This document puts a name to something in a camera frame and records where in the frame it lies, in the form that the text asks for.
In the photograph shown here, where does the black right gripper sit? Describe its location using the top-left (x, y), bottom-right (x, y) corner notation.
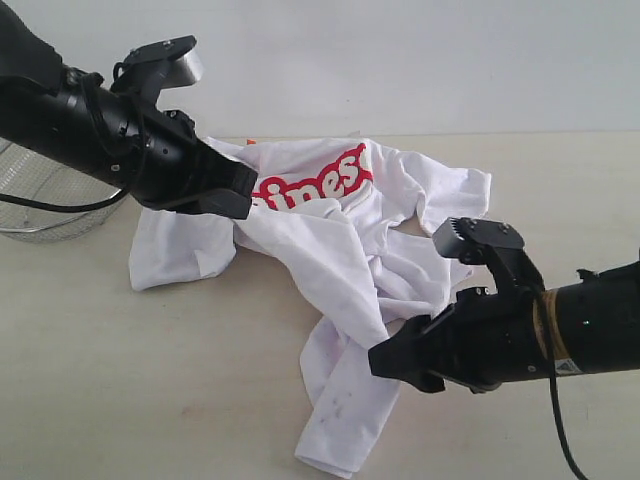
top-left (368, 287), bottom-right (545, 394)

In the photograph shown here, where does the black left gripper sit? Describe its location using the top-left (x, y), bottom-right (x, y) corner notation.
top-left (107, 107), bottom-right (258, 220)

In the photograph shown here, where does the white t-shirt red print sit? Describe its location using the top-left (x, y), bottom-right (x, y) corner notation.
top-left (129, 138), bottom-right (492, 479)

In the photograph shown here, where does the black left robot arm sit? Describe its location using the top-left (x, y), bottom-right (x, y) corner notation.
top-left (1, 4), bottom-right (258, 220)

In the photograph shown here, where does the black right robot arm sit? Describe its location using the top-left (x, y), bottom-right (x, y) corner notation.
top-left (368, 249), bottom-right (639, 393)

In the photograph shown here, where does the metal mesh basket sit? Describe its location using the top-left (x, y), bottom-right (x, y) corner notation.
top-left (1, 139), bottom-right (121, 243)

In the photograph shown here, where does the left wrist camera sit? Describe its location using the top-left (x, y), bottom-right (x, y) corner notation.
top-left (110, 35), bottom-right (204, 104)

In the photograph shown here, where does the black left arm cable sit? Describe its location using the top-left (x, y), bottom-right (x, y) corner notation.
top-left (0, 72), bottom-right (151, 214)

